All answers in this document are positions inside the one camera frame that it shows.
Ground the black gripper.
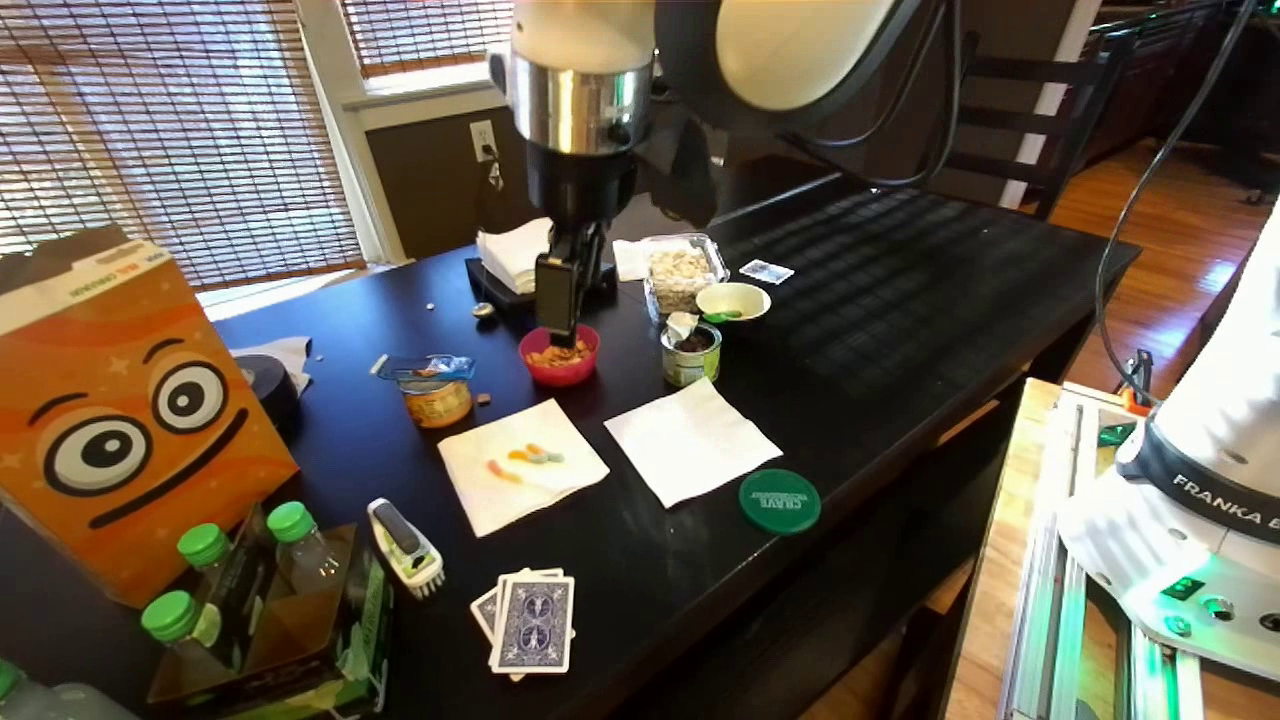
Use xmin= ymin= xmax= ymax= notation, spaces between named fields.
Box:
xmin=519 ymin=134 xmax=638 ymax=355

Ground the clear jelly candy packet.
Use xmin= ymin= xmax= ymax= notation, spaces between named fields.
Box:
xmin=394 ymin=349 xmax=480 ymax=434

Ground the white paper serviette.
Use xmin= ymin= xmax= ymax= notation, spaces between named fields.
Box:
xmin=432 ymin=390 xmax=617 ymax=543
xmin=600 ymin=375 xmax=788 ymax=510

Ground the black tray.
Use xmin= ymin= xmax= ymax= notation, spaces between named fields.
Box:
xmin=461 ymin=250 xmax=544 ymax=324

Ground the white napkin stack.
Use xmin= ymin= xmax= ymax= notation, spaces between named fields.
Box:
xmin=471 ymin=217 xmax=555 ymax=294

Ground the red bowl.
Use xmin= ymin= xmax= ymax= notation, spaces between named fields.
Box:
xmin=514 ymin=320 xmax=607 ymax=390

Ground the clear popcorn container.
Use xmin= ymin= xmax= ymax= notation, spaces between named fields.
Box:
xmin=638 ymin=235 xmax=731 ymax=314

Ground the small green cup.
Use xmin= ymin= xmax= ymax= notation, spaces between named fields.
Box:
xmin=656 ymin=310 xmax=727 ymax=390

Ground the green bowl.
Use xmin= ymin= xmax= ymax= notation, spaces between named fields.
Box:
xmin=691 ymin=281 xmax=775 ymax=333

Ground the small blue white card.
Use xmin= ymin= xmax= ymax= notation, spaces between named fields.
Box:
xmin=736 ymin=257 xmax=798 ymax=286

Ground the crumpled white tissue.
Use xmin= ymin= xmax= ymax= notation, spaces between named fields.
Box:
xmin=233 ymin=333 xmax=320 ymax=400

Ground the white green handheld device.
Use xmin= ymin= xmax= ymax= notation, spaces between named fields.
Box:
xmin=364 ymin=495 xmax=446 ymax=603

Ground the black tape roll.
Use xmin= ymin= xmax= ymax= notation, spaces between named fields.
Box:
xmin=234 ymin=353 xmax=309 ymax=442

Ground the green round lid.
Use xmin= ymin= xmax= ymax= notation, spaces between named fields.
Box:
xmin=736 ymin=465 xmax=829 ymax=541

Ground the loose blue playing card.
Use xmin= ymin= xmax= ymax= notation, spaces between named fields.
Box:
xmin=467 ymin=583 xmax=504 ymax=643

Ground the blue playing card deck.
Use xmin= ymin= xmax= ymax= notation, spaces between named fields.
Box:
xmin=482 ymin=567 xmax=579 ymax=678

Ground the wide bamboo window blind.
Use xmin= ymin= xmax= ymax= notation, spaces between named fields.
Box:
xmin=0 ymin=0 xmax=368 ymax=290

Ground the orange face cardboard box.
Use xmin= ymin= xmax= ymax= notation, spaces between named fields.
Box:
xmin=0 ymin=222 xmax=303 ymax=611

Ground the dark ladder-back chair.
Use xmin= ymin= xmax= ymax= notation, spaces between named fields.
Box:
xmin=916 ymin=0 xmax=1124 ymax=222

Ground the wooden robot stand board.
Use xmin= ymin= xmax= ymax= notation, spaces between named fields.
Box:
xmin=938 ymin=375 xmax=1280 ymax=720

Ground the white wall outlet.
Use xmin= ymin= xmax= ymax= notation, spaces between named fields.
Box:
xmin=463 ymin=114 xmax=508 ymax=193

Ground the black hanging cable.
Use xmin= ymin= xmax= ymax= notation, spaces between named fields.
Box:
xmin=1090 ymin=0 xmax=1264 ymax=405

